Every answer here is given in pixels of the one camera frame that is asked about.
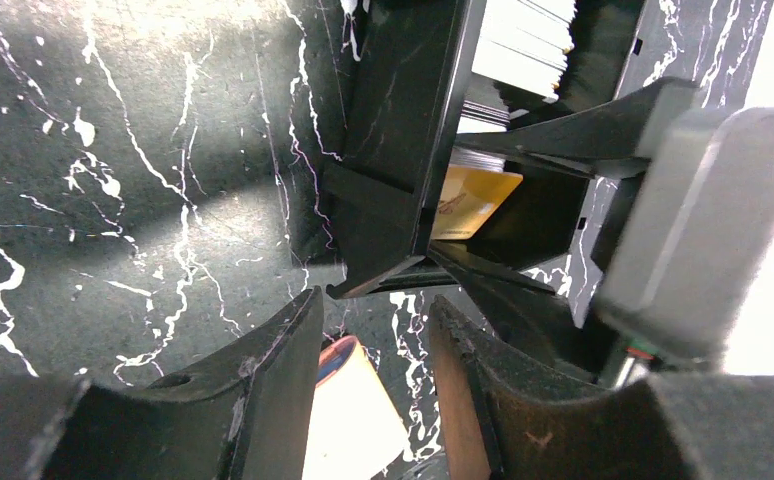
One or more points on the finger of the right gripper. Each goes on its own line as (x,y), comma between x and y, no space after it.
(529,315)
(617,139)

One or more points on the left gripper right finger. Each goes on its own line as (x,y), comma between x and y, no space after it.
(505,415)

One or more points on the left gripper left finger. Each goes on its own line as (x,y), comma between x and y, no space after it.
(242,412)

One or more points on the gold credit card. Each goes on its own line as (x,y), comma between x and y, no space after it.
(469,197)

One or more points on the black card tray box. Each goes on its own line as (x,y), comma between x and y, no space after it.
(381,194)

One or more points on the grey white card stack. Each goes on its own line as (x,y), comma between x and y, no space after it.
(518,64)

